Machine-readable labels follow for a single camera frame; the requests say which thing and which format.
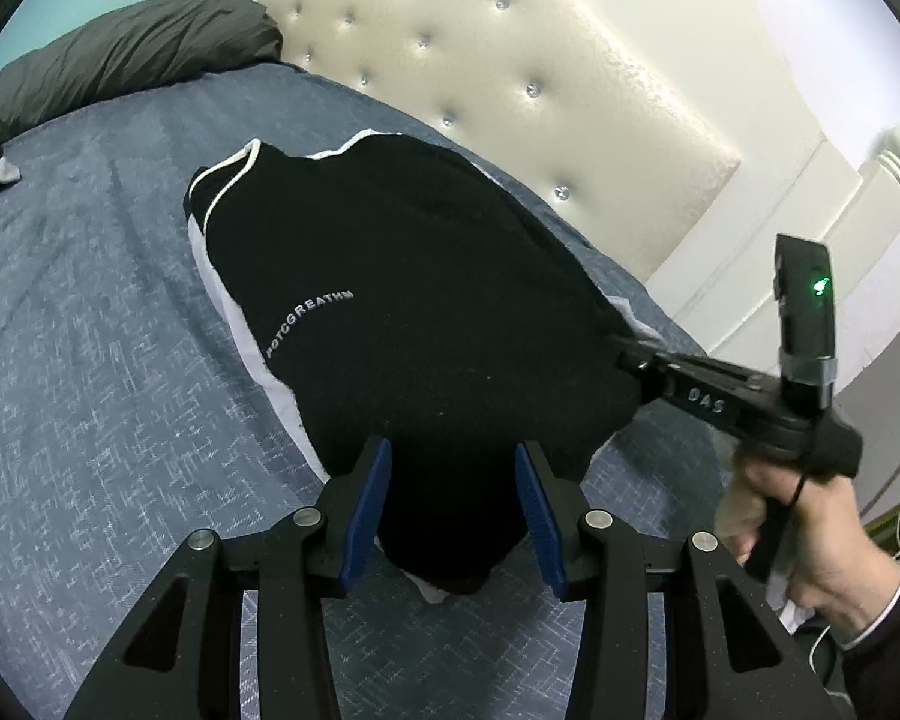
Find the person's right hand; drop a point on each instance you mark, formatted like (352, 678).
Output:
(832, 540)

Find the person's right forearm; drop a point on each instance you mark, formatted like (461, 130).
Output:
(885, 660)

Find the cream tufted headboard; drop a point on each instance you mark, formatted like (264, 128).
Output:
(532, 52)

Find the dark grey rolled duvet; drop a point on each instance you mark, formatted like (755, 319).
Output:
(120, 45)

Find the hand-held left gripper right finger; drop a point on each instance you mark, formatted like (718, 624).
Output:
(534, 521)

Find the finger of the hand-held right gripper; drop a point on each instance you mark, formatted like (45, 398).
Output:
(630, 356)

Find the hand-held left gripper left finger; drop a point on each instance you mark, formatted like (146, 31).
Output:
(364, 510)

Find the bed with blue sheet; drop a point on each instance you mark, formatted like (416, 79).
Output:
(82, 352)

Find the black sweater with white trim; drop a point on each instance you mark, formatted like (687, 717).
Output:
(420, 300)

